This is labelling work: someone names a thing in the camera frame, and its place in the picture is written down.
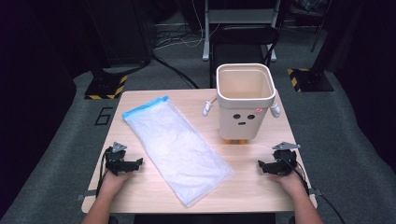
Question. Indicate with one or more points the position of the grey tape strip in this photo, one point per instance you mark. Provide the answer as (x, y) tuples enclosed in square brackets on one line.
[(86, 195), (315, 192)]

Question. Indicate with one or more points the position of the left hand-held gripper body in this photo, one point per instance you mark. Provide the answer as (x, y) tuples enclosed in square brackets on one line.
[(115, 160)]

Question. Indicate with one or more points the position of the person's right hand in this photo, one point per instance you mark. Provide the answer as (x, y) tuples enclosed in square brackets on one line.
[(291, 183)]

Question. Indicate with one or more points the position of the black stand with striped base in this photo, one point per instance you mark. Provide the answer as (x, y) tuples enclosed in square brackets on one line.
[(104, 87), (313, 79)]

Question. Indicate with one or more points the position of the person's left hand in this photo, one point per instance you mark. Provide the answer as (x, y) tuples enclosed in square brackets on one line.
[(112, 183)]

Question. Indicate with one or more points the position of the black folding chair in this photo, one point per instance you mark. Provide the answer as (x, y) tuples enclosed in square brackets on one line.
[(243, 37)]

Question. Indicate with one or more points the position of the cream bin with face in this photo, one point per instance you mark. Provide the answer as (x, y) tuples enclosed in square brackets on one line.
[(241, 121)]

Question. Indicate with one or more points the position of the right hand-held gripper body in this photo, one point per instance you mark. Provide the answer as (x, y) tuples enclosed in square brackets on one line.
[(285, 160)]

